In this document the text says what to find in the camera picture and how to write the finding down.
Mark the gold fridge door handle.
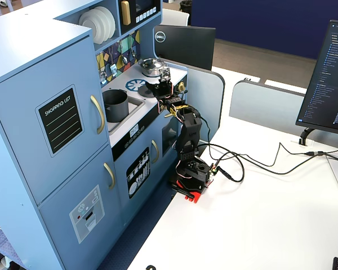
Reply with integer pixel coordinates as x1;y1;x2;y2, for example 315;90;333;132
103;162;117;190
90;94;106;136

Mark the black shopping list print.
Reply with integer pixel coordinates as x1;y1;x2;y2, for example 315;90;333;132
34;84;85;158

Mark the grey desk divider panel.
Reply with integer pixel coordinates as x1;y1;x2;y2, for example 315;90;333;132
168;60;226;143
228;79;308;133

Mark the black cable with adapter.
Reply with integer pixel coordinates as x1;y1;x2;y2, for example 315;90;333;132
278;142;338;165

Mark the black Dell monitor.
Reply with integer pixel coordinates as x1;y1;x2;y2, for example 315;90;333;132
153;24;217;71

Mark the black monitor showing code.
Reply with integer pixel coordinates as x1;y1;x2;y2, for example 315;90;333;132
295;19;338;137

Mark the fridge door with shopping list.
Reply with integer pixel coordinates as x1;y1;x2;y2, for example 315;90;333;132
0;35;111;208

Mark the white chair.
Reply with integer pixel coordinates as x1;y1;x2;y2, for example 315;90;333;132
161;8;190;27

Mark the silver toy ladle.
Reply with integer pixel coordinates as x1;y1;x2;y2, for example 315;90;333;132
118;39;128;66

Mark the small wrist camera board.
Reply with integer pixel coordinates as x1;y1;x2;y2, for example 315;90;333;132
158;67;172;83

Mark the black looped cable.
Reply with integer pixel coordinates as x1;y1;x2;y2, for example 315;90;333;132
195;112;246;183

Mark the gray pot lid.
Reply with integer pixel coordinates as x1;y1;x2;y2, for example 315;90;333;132
137;84;156;100

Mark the red black table clamp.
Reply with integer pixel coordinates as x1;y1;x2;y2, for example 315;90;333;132
170;179;206;204

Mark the silver toy spatula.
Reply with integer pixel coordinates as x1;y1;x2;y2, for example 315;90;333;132
109;46;119;77

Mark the long black cable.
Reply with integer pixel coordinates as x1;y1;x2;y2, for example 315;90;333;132
213;142;338;176

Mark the blue toy kitchen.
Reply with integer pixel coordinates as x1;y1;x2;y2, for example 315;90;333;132
0;0;190;270

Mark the shiny silver pot lid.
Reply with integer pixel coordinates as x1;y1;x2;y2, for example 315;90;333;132
139;57;164;71

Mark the fridge door with dispenser print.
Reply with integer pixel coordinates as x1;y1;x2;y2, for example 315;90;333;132
38;143;123;270

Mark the black toy microwave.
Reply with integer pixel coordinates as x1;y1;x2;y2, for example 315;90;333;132
118;0;162;36

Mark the gold microwave handle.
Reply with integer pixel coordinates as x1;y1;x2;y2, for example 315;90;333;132
121;0;131;26

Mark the dark blue partition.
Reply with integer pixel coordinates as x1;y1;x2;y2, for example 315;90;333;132
190;0;338;60

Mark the white sink basin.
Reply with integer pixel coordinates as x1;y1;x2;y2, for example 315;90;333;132
105;96;146;133

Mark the white toy plate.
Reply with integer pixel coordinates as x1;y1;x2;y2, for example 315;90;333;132
78;9;108;45
100;6;117;37
89;7;114;41

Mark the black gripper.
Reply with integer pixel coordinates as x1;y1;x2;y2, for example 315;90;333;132
145;80;176;101

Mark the dark gray pot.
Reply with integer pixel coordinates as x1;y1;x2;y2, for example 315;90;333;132
102;89;130;123

